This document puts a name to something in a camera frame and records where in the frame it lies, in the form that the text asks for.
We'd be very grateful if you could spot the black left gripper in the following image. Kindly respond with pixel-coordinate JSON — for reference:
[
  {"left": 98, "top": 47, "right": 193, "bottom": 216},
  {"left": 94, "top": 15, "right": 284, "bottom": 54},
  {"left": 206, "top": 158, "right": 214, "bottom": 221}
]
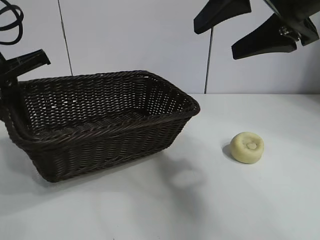
[{"left": 0, "top": 49, "right": 51, "bottom": 137}]

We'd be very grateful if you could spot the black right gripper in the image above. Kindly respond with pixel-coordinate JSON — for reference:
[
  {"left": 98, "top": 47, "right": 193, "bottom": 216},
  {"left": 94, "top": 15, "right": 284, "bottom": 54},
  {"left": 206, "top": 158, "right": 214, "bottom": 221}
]
[{"left": 193, "top": 0, "right": 320, "bottom": 60}]

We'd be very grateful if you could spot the dark brown wicker basket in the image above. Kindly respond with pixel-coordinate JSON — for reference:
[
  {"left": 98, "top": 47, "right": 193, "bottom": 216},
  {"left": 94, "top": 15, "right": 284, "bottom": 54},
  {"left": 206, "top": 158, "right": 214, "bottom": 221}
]
[{"left": 4, "top": 69, "right": 201, "bottom": 184}]

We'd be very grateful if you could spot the pale yellow egg yolk pastry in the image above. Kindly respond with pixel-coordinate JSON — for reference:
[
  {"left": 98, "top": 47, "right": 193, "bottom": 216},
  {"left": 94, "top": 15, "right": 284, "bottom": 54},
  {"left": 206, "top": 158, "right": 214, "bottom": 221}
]
[{"left": 229, "top": 131, "right": 265, "bottom": 165}]

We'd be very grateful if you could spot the black looped cable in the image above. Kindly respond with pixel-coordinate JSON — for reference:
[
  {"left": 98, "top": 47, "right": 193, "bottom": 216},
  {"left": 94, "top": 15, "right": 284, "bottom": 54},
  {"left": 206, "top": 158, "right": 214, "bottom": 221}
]
[{"left": 0, "top": 0, "right": 25, "bottom": 46}]

